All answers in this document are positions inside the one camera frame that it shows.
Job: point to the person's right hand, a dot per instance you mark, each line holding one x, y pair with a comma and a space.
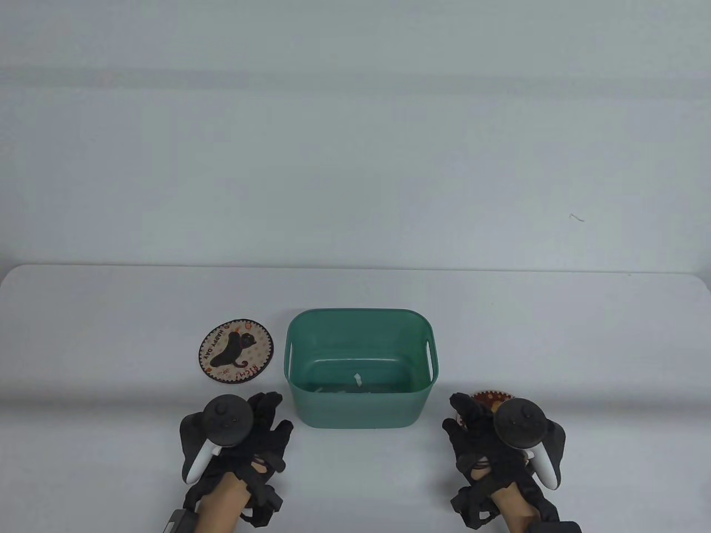
475, 444

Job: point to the person's left hand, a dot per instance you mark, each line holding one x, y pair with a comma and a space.
264, 438

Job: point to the brown dog round coaster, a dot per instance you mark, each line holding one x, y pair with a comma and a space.
491, 397

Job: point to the black cat round coaster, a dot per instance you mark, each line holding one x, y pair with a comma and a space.
236, 352

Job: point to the green plastic bin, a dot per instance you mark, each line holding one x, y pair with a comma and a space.
361, 411

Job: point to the person's right forearm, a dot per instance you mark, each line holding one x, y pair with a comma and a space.
514, 511

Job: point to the black and white left controller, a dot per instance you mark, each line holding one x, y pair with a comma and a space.
225, 419

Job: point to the black and white controller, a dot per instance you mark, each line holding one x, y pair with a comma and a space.
519, 423
225, 419

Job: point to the black and white right controller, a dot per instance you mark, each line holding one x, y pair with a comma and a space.
519, 423

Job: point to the black square wrist box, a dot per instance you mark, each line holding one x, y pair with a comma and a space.
555, 527

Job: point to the black slim wrist device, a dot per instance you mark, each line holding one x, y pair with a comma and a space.
180, 523

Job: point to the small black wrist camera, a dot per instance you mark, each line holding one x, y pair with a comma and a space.
269, 502
472, 505

